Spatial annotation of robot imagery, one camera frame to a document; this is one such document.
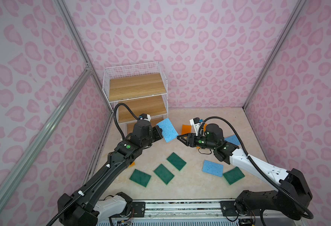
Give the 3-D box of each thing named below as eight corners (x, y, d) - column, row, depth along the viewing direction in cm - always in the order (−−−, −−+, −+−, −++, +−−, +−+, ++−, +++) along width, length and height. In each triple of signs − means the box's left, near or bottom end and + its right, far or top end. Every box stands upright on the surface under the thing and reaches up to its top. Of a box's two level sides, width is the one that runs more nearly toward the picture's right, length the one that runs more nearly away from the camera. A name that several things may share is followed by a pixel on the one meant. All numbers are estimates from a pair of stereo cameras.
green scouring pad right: (230, 184, 82) (231, 183, 81) (223, 174, 86) (224, 173, 84) (243, 177, 85) (244, 175, 84) (235, 167, 89) (237, 166, 87)
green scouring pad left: (130, 179, 85) (129, 178, 84) (135, 169, 89) (135, 168, 88) (145, 187, 83) (145, 186, 81) (150, 177, 86) (150, 175, 85)
